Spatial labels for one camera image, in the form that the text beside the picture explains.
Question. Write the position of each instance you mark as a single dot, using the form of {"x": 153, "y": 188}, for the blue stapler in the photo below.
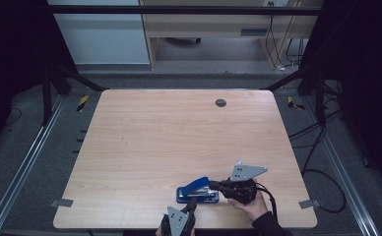
{"x": 197, "y": 193}

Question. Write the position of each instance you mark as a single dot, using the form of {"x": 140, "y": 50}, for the black frame crossbar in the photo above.
{"x": 179, "y": 10}

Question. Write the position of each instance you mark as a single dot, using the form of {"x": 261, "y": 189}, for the yellow black striped tape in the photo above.
{"x": 82, "y": 103}
{"x": 292, "y": 103}

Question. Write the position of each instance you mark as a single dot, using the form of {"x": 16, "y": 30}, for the white cabinet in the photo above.
{"x": 107, "y": 42}

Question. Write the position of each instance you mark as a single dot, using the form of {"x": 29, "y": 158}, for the black curtain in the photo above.
{"x": 12, "y": 49}
{"x": 366, "y": 82}

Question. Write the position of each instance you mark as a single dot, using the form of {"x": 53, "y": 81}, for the person's right hand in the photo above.
{"x": 253, "y": 209}

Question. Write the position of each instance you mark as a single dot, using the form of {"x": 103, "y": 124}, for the person's left hand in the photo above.
{"x": 158, "y": 233}

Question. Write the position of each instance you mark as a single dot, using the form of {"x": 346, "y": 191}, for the grey round table grommet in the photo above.
{"x": 221, "y": 103}

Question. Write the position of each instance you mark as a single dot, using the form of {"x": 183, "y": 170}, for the black frame diagonal strut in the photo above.
{"x": 287, "y": 80}
{"x": 80, "y": 78}

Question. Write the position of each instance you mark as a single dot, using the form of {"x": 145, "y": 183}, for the black frame post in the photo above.
{"x": 47, "y": 98}
{"x": 320, "y": 98}

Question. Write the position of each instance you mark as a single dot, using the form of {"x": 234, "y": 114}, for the light wooden desk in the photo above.
{"x": 212, "y": 24}

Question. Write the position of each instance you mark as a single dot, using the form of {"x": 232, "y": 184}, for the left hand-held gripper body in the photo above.
{"x": 179, "y": 223}

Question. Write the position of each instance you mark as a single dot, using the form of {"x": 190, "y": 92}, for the aluminium floor rail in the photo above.
{"x": 346, "y": 183}
{"x": 21, "y": 167}

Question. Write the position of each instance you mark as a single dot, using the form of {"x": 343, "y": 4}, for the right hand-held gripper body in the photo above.
{"x": 241, "y": 187}

